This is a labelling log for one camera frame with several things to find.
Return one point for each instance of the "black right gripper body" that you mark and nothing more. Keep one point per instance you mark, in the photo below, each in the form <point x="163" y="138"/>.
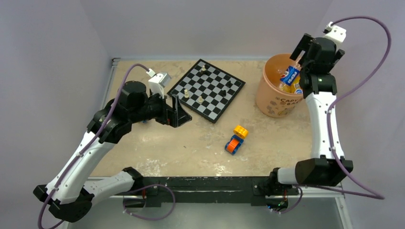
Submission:
<point x="339" y="54"/>

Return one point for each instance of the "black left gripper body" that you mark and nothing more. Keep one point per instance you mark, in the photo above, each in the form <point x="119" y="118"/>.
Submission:
<point x="156" y="109"/>

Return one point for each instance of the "blue pepsi bottle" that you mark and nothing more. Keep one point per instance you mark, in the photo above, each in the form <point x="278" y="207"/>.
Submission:
<point x="289" y="75"/>

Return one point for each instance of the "orange drink bottle blue label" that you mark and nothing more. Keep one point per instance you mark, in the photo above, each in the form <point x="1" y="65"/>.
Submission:
<point x="298" y="91"/>

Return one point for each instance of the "yellow juice bottle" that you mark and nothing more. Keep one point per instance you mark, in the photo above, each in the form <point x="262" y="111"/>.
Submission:
<point x="290" y="88"/>

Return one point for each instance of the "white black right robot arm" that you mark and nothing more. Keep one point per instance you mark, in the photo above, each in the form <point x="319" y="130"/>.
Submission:
<point x="326" y="165"/>

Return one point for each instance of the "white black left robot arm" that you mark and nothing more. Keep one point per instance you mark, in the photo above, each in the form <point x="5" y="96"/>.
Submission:
<point x="69" y="196"/>

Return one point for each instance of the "orange plastic bin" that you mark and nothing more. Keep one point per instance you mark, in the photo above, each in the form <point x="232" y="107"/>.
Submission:
<point x="269" y="98"/>

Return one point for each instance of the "black white chessboard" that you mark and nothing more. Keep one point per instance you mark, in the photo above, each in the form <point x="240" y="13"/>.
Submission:
<point x="208" y="87"/>

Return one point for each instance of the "black chess piece middle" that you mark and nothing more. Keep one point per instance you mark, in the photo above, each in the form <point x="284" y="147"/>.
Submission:
<point x="223" y="93"/>

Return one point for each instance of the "black chess piece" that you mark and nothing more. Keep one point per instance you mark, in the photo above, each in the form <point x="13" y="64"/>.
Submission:
<point x="223" y="93"/>
<point x="228" y="83"/>
<point x="205" y="72"/>

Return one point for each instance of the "black chess piece top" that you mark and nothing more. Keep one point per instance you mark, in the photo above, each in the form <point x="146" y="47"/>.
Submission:
<point x="205" y="72"/>

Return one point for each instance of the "black chess piece right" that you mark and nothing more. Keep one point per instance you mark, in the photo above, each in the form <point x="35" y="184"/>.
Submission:
<point x="228" y="83"/>

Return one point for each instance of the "orange blue toy car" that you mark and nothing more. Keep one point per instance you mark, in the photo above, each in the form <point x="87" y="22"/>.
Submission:
<point x="234" y="144"/>

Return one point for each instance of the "yellow toy block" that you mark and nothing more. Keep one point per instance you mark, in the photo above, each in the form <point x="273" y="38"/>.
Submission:
<point x="240" y="132"/>

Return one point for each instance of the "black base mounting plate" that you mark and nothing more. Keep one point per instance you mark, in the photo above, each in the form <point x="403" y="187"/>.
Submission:
<point x="256" y="191"/>

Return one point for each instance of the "aluminium table frame rail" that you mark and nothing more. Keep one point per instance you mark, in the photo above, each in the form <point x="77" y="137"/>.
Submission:
<point x="110" y="79"/>

